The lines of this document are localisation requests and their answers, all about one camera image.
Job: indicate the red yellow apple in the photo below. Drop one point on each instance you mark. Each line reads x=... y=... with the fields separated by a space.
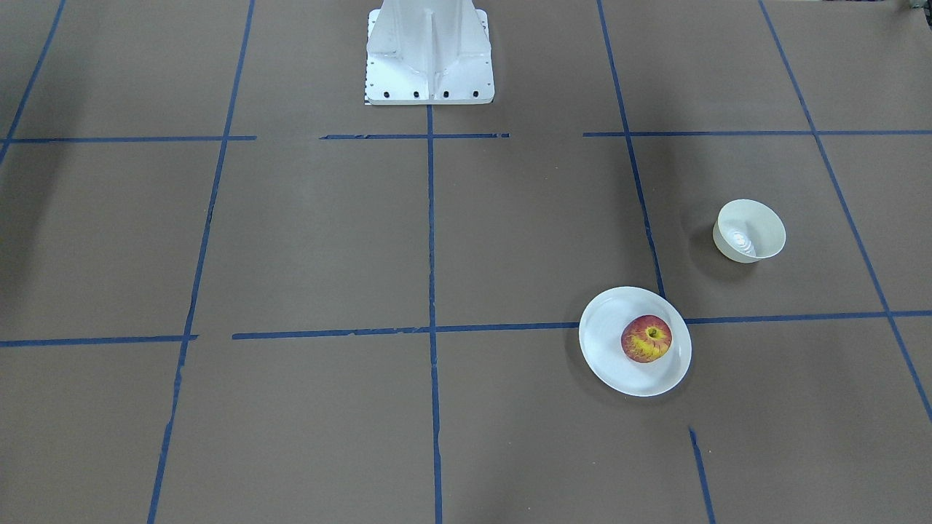
x=646 y=339

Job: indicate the white round plate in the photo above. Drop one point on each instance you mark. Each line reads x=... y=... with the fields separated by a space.
x=601 y=339

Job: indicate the white bowl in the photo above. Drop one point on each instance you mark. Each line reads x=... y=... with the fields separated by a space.
x=746 y=231

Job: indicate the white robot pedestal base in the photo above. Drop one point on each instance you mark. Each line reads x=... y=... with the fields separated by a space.
x=428 y=52

